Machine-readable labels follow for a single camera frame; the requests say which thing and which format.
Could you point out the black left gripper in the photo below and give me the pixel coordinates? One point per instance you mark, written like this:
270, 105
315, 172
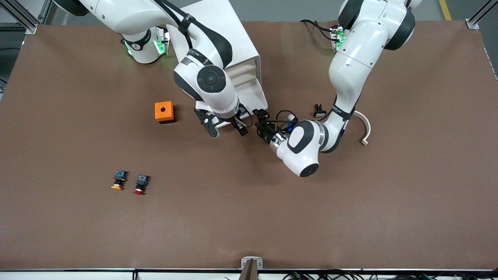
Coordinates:
267, 132

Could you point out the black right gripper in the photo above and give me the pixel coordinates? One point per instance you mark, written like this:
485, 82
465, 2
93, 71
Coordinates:
238, 126

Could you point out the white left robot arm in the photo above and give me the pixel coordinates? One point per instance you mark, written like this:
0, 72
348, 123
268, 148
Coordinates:
350, 66

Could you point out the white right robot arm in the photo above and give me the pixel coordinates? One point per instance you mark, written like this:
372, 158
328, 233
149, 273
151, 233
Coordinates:
116, 15

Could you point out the white plastic drawer cabinet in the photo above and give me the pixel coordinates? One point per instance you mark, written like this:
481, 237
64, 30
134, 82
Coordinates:
241, 39

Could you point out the red mushroom push button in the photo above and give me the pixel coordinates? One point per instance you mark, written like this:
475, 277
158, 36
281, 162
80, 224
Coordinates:
140, 186

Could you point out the yellow mushroom push button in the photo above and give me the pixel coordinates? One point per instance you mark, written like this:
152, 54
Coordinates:
118, 182

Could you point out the brown table mat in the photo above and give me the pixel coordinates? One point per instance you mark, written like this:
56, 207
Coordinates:
249, 217

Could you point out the white curved plastic strip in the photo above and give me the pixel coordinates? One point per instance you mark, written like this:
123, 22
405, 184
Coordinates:
367, 128

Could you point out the grey base connector box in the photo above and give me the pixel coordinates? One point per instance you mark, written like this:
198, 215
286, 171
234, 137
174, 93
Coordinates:
162, 42
337, 39

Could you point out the small black white switch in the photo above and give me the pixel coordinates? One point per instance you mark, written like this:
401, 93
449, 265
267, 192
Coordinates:
320, 112

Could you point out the orange push-button enclosure box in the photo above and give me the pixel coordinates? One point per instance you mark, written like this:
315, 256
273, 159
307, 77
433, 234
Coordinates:
163, 111

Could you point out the grey bracket with brown post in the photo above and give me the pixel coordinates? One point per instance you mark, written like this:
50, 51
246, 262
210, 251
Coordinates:
251, 266

